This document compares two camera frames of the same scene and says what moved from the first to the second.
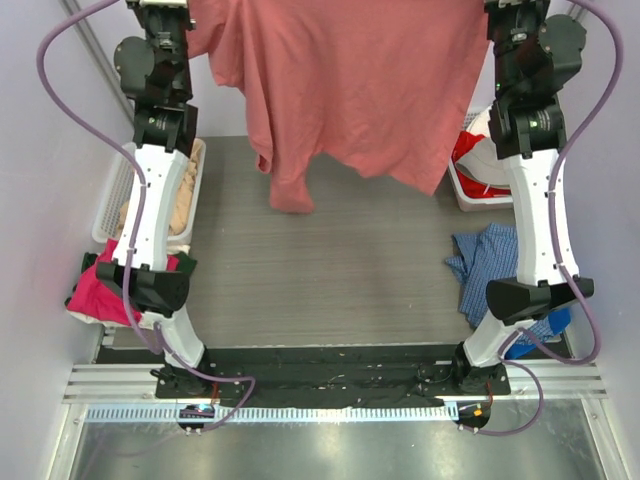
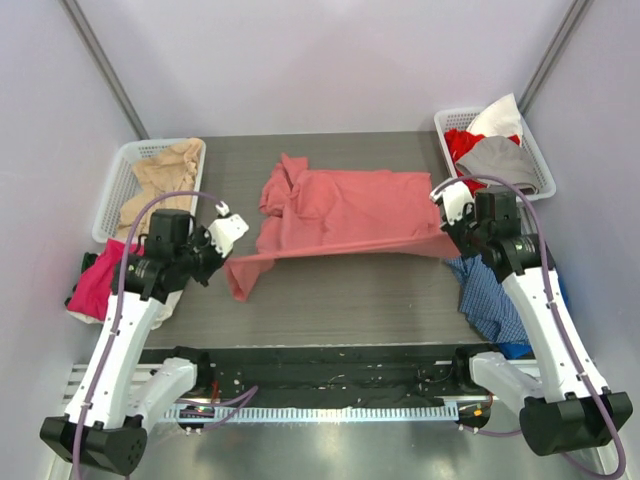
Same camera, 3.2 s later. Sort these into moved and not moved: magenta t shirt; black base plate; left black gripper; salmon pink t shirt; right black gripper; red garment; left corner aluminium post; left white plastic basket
Moved: right black gripper; left black gripper; salmon pink t shirt
Not moved: black base plate; magenta t shirt; red garment; left white plastic basket; left corner aluminium post
